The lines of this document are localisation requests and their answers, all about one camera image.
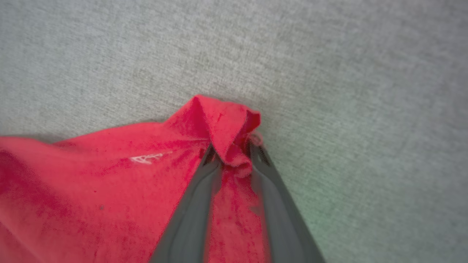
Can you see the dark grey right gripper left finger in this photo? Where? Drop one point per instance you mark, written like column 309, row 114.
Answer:
column 190, row 219

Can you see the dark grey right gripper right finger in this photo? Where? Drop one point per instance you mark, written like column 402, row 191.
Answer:
column 281, row 219

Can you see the red garment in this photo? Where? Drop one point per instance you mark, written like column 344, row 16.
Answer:
column 91, row 197

